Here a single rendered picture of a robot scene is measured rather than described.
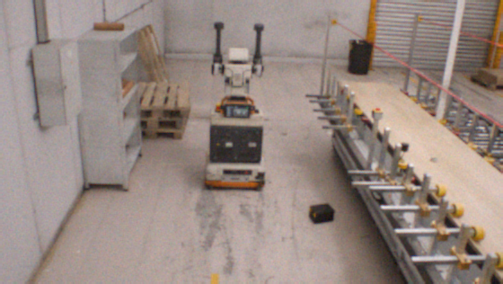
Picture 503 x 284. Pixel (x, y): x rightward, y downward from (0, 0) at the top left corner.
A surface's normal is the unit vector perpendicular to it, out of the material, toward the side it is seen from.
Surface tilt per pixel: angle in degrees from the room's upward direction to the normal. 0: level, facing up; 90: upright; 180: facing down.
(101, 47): 90
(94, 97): 90
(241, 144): 90
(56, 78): 90
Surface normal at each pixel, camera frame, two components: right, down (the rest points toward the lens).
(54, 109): 0.05, 0.38
